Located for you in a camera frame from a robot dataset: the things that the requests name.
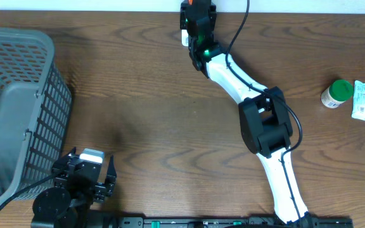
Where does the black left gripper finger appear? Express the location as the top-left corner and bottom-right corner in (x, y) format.
(51, 147), (77, 173)
(105, 156), (117, 187)

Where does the green lid jar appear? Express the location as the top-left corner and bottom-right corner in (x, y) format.
(321, 79), (354, 109)

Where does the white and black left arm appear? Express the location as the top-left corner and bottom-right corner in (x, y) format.
(30, 148), (118, 227)

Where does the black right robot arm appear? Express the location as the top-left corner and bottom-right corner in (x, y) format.
(180, 0), (314, 227)

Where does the white barcode scanner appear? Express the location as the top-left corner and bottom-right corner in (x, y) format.
(181, 30), (189, 47)

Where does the dark grey plastic basket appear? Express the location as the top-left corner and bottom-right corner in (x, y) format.
(0, 27), (72, 205)

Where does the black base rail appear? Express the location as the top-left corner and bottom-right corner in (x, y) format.
(114, 216), (354, 228)

